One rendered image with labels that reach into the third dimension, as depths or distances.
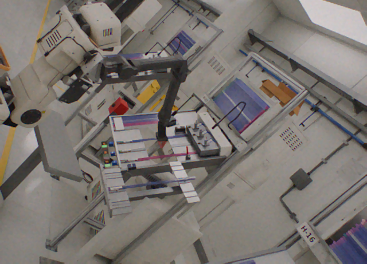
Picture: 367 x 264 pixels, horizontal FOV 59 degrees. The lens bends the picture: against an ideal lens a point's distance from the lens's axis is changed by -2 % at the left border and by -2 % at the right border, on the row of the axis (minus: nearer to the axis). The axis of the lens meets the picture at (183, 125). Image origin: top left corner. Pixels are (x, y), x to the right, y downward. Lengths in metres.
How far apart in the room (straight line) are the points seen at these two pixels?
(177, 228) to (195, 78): 1.66
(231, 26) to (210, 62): 1.98
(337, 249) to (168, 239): 1.38
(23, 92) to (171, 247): 1.61
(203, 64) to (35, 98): 2.14
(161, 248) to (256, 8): 4.04
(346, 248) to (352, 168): 1.98
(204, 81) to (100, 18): 2.09
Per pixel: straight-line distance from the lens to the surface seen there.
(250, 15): 5.55
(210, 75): 3.58
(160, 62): 1.75
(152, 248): 2.67
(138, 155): 2.22
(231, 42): 5.52
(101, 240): 2.05
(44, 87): 1.74
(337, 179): 3.53
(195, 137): 2.32
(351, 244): 1.62
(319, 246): 1.69
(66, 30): 1.68
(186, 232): 2.63
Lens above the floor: 1.54
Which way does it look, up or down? 10 degrees down
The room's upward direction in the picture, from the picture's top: 47 degrees clockwise
